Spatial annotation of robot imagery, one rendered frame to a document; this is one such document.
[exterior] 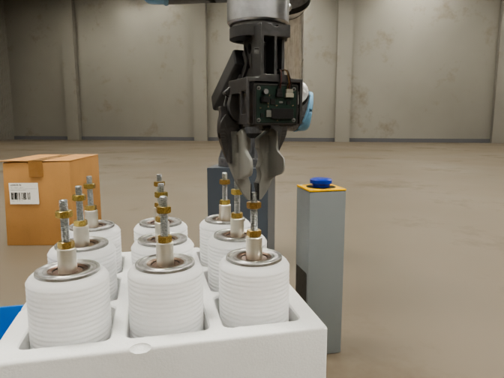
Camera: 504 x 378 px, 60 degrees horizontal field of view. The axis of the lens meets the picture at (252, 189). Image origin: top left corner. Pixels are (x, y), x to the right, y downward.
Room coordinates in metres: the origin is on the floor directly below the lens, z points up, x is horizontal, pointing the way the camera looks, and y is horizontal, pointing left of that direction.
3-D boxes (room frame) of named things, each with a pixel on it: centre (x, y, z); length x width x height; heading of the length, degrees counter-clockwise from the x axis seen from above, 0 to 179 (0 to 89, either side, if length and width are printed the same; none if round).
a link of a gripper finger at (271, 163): (0.56, -0.03, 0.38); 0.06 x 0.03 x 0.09; 22
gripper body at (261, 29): (0.55, -0.01, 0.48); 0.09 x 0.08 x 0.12; 22
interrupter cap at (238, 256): (0.57, 0.00, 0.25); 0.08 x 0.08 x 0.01
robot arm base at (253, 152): (1.34, 0.03, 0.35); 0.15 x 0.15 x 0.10
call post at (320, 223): (0.80, -0.13, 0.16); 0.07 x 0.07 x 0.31; 13
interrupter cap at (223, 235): (0.69, 0.02, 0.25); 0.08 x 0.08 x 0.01
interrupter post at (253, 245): (0.57, 0.00, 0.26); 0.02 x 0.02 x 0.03
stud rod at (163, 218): (0.54, 0.11, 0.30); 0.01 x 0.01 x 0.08
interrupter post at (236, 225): (0.69, 0.02, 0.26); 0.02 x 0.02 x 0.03
